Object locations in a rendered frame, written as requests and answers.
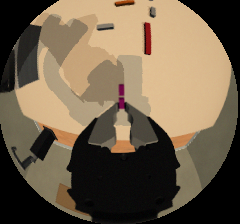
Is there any dark red rod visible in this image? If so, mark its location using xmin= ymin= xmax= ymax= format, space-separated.
xmin=144 ymin=22 xmax=151 ymax=55

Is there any orange rod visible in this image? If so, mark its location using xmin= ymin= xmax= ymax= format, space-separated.
xmin=115 ymin=0 xmax=135 ymax=7

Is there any small magenta block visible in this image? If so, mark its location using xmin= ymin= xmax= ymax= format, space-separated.
xmin=119 ymin=84 xmax=124 ymax=96
xmin=119 ymin=97 xmax=124 ymax=109

